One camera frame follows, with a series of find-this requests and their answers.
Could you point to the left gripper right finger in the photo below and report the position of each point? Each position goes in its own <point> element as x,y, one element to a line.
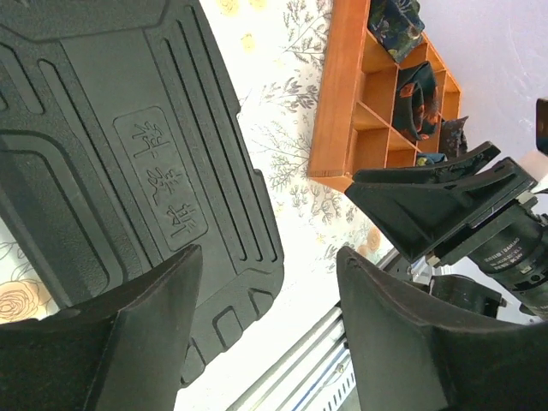
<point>412,351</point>

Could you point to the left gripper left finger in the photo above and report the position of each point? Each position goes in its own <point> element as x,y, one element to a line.
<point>122,350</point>

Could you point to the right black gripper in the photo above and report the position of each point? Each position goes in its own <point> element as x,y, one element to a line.
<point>467,207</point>

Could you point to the black plastic tool case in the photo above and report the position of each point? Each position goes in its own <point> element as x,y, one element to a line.
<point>120,146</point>

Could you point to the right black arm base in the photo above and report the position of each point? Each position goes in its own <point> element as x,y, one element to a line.
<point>465,293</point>

